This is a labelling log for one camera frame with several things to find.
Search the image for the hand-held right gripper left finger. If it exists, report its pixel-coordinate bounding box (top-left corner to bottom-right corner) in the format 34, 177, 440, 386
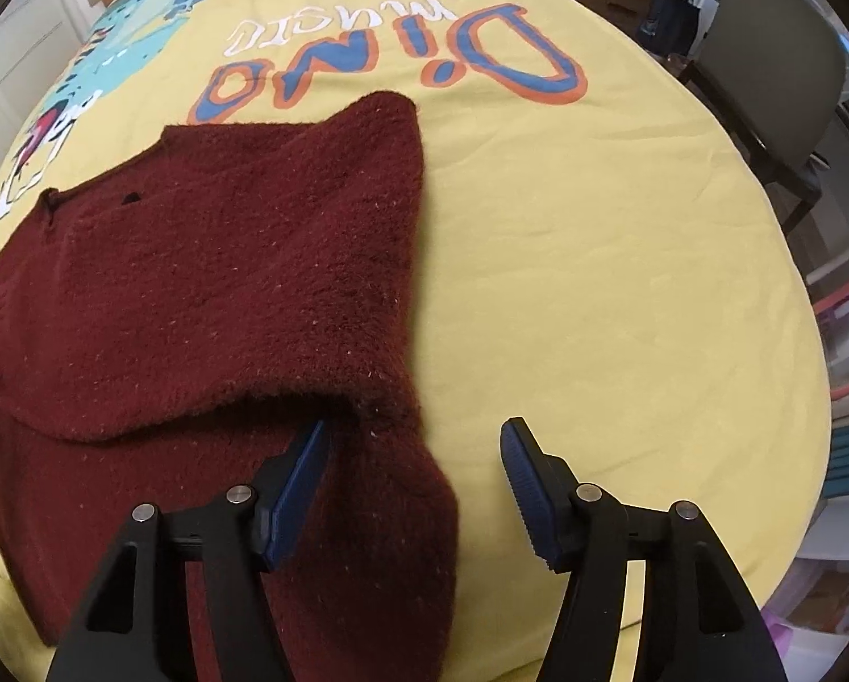
44, 418, 332, 682

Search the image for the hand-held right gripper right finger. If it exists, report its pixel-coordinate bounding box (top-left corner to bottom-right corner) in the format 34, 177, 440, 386
500, 418, 788, 682

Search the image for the dark red towel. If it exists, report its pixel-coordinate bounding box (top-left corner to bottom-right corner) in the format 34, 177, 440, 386
0, 91, 461, 682

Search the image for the yellow dinosaur print blanket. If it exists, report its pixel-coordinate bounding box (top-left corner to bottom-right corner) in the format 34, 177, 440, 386
0, 0, 834, 682

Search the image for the clear plastic storage box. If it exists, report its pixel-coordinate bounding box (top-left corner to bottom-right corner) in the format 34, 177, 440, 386
761, 554, 849, 655

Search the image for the pink plastic stool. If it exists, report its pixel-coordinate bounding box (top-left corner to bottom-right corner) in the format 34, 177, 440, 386
811, 285, 849, 331

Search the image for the grey upholstered chair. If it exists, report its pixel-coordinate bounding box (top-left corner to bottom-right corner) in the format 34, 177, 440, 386
680, 0, 849, 235

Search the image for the white panelled cabinet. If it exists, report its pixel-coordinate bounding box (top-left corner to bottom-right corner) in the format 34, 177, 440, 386
0, 0, 106, 132

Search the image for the dark bag with handles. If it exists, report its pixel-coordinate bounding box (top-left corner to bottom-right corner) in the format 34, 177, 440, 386
641, 0, 702, 58

